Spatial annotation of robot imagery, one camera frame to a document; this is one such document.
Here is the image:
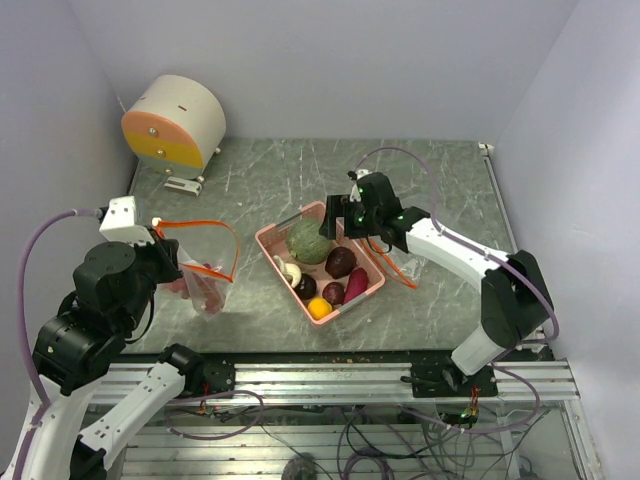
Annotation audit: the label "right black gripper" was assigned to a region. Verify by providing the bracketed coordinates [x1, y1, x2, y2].
[319, 195, 380, 240]

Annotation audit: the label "clear bag orange zipper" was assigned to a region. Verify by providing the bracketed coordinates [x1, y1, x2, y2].
[151, 217, 240, 316]

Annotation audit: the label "red grape bunch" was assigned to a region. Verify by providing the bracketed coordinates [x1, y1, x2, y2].
[164, 263, 229, 315]

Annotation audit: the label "white garlic bulb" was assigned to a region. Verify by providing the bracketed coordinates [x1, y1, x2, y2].
[272, 255, 302, 288]

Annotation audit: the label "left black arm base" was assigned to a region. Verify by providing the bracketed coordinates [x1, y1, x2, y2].
[158, 344, 235, 399]

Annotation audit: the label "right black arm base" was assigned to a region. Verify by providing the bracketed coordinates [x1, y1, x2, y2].
[400, 362, 498, 398]

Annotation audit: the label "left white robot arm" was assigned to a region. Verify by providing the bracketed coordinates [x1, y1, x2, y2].
[2, 239, 207, 479]

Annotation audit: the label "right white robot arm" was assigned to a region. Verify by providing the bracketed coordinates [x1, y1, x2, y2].
[319, 170, 554, 396]

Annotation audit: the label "green netted melon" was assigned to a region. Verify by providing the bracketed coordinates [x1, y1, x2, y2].
[285, 218, 333, 265]

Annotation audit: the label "magenta dragon fruit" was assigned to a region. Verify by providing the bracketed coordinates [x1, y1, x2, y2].
[343, 267, 369, 305]

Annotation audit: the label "small dark red plum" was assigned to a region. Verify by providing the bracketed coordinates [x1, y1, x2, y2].
[322, 282, 345, 306]

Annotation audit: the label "orange fruit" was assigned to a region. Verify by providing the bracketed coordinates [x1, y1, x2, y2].
[307, 297, 333, 321]

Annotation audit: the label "cream cylindrical drawer box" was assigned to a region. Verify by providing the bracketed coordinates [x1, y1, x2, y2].
[121, 74, 227, 180]

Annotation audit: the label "white corner clip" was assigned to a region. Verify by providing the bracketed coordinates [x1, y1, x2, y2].
[478, 142, 495, 155]

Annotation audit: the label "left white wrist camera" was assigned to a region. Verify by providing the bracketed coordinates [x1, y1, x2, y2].
[99, 196, 155, 246]

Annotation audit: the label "small white metal bracket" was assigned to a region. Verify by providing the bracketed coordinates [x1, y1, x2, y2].
[164, 176, 202, 197]

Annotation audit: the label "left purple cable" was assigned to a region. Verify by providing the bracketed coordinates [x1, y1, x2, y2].
[7, 208, 106, 480]

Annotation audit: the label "purple cable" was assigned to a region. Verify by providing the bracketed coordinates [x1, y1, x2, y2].
[7, 208, 106, 480]
[355, 146, 561, 344]

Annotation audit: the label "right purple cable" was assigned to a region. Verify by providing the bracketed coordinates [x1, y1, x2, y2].
[355, 146, 561, 344]

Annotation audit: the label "aluminium mounting rail frame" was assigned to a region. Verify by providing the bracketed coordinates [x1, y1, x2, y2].
[108, 351, 604, 479]

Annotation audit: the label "tangled black floor cables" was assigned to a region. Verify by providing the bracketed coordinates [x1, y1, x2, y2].
[164, 389, 551, 480]

